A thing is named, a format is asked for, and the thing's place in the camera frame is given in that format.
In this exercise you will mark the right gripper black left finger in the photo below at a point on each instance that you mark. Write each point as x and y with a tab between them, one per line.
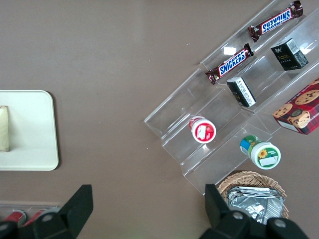
62	221

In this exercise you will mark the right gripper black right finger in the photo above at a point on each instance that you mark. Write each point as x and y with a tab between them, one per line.
224	224

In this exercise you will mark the triangular sandwich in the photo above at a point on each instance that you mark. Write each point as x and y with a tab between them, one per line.
4	129

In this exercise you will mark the light tan wicker basket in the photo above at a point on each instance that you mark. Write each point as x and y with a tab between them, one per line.
249	178

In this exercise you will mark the cream rectangular tray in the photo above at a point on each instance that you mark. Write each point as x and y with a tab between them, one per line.
30	124

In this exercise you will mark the silver foil packet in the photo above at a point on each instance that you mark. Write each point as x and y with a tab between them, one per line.
254	204

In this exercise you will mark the clear acrylic bottle rack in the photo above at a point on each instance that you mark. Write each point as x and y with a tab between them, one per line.
30	204

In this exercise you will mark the green lid yogurt cup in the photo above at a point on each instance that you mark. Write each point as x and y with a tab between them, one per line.
264	154

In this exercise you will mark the red lid yogurt cup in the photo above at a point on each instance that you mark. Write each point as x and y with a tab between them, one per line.
203	130

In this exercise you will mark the clear acrylic stepped display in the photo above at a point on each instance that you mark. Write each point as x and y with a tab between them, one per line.
174	119

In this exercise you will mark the small black carton box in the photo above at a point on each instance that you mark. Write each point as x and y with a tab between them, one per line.
241	92
290	54

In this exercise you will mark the red plaid cookie box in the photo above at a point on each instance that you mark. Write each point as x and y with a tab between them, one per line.
299	109

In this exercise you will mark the Snickers chocolate bar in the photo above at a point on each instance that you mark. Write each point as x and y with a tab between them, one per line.
276	21
229	64

